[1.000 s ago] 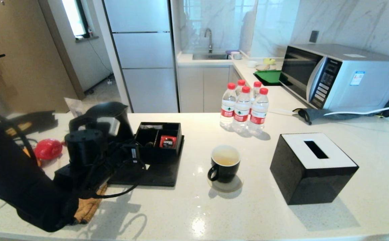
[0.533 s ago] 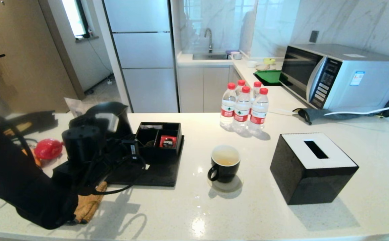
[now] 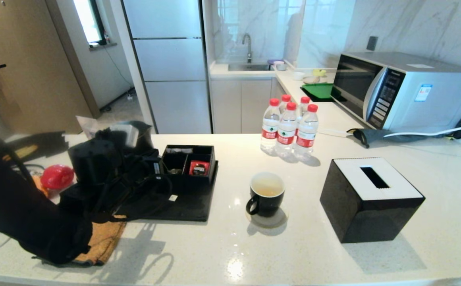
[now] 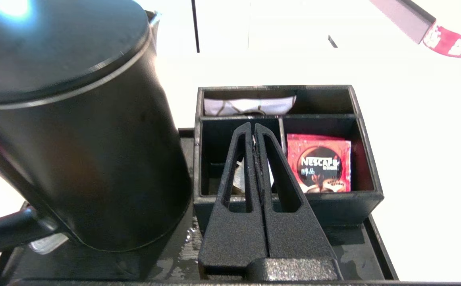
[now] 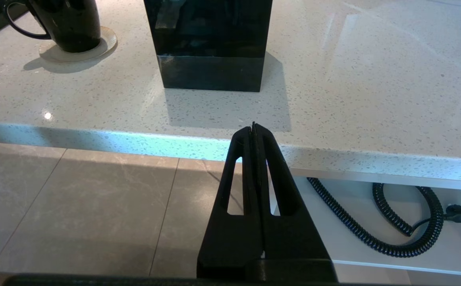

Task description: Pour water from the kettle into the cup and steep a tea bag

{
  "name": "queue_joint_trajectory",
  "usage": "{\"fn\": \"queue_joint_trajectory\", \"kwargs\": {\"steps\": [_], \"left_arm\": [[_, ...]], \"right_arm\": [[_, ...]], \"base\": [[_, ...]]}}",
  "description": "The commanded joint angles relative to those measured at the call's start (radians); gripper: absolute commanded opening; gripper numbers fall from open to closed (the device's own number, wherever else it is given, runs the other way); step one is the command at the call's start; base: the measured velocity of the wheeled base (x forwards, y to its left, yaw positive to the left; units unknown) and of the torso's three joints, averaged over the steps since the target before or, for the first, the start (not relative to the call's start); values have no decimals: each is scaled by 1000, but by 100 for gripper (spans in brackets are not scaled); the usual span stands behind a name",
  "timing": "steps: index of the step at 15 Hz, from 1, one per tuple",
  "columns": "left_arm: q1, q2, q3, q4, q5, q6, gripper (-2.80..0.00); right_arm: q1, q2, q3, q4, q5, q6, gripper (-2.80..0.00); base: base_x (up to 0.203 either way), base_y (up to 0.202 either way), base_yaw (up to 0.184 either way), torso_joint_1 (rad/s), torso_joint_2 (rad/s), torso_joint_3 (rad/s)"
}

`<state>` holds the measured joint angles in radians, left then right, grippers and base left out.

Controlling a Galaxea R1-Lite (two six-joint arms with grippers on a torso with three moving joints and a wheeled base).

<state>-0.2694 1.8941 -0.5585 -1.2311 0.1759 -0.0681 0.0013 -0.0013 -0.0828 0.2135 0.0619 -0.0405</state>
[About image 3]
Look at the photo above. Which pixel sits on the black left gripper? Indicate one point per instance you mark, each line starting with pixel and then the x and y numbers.
pixel 147 169

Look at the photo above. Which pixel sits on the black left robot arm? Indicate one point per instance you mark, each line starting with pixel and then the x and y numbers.
pixel 24 214

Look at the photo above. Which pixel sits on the white sachet packet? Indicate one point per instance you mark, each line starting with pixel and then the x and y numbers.
pixel 178 150

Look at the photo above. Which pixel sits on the red sachet packet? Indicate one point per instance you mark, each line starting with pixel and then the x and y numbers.
pixel 199 168

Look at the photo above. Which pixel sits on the black serving tray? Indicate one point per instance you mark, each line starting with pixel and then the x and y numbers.
pixel 198 198

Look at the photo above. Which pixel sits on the black compartment box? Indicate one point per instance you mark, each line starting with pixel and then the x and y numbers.
pixel 210 174

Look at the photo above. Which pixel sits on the orange-brown folded cloth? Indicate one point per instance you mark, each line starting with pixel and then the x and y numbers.
pixel 105 238

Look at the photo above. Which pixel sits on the clear sign card stand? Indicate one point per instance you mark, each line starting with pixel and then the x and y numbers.
pixel 87 123

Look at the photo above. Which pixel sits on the white kitchen cabinet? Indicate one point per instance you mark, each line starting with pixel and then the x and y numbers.
pixel 234 107

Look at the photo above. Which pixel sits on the black mug white inside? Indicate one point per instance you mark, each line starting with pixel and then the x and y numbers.
pixel 268 205

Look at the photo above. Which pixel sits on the red ball toy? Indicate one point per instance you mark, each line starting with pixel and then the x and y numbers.
pixel 57 176

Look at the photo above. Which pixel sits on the red-capped water bottle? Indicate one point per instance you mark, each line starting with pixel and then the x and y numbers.
pixel 270 134
pixel 286 135
pixel 305 139
pixel 305 99
pixel 286 97

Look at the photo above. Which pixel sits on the silver refrigerator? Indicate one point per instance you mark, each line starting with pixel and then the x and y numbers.
pixel 170 59

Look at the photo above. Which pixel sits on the round clear coaster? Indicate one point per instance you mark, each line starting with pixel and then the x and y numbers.
pixel 272 223

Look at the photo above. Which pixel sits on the black flat case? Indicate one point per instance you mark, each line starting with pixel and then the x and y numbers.
pixel 43 143

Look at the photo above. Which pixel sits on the yellow corn toy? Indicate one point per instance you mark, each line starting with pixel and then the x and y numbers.
pixel 37 186

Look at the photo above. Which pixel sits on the steel sink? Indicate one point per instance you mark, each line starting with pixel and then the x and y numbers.
pixel 250 66

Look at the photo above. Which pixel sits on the chrome faucet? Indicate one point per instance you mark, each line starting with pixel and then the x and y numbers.
pixel 249 49

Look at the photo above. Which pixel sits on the small grey bowl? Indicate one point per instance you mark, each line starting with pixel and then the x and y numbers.
pixel 281 66

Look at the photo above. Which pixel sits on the small white cup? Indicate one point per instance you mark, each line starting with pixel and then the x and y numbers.
pixel 298 75

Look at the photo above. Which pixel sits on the window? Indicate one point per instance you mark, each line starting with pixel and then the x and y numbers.
pixel 87 20

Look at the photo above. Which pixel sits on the small beige plate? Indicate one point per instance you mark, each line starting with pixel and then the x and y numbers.
pixel 311 80

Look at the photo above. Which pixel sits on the brown wooden door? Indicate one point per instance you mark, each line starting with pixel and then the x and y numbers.
pixel 27 59

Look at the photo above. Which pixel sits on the yellow cup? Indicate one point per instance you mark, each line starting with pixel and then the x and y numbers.
pixel 319 72

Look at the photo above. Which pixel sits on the dark grey cloth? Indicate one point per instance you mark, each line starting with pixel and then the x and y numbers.
pixel 373 136

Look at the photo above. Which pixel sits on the black tissue box white lid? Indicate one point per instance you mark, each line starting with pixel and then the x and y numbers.
pixel 373 217

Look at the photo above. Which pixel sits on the silver microwave oven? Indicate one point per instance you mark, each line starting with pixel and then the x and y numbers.
pixel 433 105

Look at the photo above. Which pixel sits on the black wall socket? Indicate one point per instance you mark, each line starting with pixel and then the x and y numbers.
pixel 372 43

